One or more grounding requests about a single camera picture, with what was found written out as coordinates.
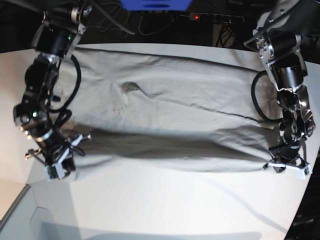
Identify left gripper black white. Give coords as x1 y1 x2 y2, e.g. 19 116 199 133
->
263 142 309 174

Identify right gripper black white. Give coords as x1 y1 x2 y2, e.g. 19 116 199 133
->
25 129 92 176

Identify grey t-shirt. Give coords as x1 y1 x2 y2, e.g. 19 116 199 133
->
63 48 279 180

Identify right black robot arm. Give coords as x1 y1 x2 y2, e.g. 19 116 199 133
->
13 0 128 180

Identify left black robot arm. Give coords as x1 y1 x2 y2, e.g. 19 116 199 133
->
244 0 320 178

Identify blue box at top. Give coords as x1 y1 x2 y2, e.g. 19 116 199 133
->
120 0 192 11

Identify black power strip red light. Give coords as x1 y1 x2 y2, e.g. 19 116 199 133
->
187 12 245 24

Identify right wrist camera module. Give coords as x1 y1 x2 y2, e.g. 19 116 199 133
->
44 164 65 181

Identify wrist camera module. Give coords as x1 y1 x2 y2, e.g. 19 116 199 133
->
44 164 65 181
296 164 313 180

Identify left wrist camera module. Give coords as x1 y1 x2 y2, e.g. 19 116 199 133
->
296 164 313 180

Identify black cable loops on floor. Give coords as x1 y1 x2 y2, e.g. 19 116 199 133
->
82 0 176 41

